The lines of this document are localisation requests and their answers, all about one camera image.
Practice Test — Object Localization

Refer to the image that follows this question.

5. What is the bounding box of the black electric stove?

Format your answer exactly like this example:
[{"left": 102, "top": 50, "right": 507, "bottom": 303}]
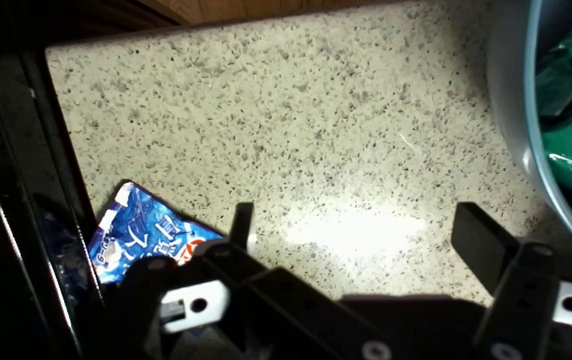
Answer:
[{"left": 0, "top": 22, "right": 100, "bottom": 360}]

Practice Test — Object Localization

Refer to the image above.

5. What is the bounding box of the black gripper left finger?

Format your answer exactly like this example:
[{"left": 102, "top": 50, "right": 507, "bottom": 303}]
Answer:
[{"left": 88, "top": 205, "right": 399, "bottom": 360}]

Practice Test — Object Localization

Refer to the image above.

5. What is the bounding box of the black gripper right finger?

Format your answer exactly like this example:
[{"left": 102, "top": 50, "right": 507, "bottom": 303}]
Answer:
[{"left": 449, "top": 202, "right": 572, "bottom": 360}]

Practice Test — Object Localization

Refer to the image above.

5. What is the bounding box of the blue bowl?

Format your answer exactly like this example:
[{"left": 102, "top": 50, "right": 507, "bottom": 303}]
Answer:
[{"left": 487, "top": 0, "right": 572, "bottom": 233}]

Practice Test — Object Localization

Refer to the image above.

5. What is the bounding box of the blue snack packet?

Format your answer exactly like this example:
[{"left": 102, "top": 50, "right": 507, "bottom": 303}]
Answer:
[{"left": 88, "top": 183, "right": 223, "bottom": 284}]

